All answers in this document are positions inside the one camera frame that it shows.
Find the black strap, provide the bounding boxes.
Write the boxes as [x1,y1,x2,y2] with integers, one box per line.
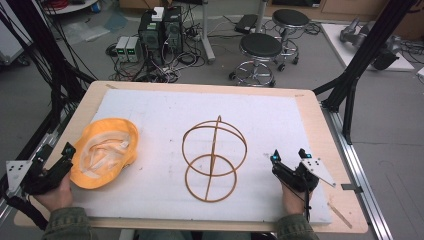
[0,188,50,232]

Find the yellow cap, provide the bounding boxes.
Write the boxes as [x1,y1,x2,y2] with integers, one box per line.
[68,117,141,191]

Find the black computer tower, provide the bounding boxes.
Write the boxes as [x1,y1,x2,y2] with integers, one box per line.
[137,10,165,67]
[162,5,185,56]

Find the black round stool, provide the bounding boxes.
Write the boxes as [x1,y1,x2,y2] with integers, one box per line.
[228,32,284,89]
[271,8,311,73]

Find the grey metal post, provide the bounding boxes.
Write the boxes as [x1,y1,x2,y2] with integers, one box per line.
[254,0,270,34]
[199,0,217,65]

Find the tangle of floor cables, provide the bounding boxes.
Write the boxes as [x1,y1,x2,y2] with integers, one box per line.
[105,13,214,84]

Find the white platform board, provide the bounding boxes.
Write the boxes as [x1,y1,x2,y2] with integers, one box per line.
[320,22,416,73]

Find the white foam mat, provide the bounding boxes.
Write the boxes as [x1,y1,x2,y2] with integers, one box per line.
[70,87,335,225]

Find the small white box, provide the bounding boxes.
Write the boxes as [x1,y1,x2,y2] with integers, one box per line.
[151,6,166,23]

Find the black metal frame stand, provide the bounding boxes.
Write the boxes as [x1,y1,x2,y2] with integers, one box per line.
[0,0,98,134]
[312,0,418,145]

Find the thin wooden stick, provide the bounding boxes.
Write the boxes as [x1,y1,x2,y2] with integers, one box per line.
[327,201,354,230]

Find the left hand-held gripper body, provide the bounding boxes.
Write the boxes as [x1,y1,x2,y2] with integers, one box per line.
[5,156,74,196]

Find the brown wire hat rack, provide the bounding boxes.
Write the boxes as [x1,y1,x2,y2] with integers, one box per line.
[181,114,249,204]

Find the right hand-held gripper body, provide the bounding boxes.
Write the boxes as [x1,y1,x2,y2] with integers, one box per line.
[271,157,337,194]

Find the grey metal bracket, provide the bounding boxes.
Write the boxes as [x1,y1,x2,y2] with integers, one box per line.
[340,182,364,195]

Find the flat black box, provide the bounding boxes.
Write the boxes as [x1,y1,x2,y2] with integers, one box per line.
[233,13,260,35]

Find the aluminium rail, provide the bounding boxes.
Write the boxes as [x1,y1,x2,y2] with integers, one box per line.
[320,101,395,240]
[0,108,76,228]

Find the clear plastic sheet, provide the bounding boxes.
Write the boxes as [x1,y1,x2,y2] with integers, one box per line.
[62,20,112,45]

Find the person's left hand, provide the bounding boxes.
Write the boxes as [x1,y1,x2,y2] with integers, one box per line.
[32,172,74,213]

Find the white round table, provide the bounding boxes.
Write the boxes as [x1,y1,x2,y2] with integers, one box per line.
[42,0,102,16]

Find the person's right hand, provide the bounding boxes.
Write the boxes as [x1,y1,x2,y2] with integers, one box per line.
[281,183,313,216]

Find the white power supply box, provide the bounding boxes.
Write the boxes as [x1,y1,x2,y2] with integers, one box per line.
[114,35,130,63]
[126,36,141,63]

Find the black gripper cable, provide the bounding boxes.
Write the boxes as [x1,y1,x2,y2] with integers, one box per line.
[300,179,313,223]

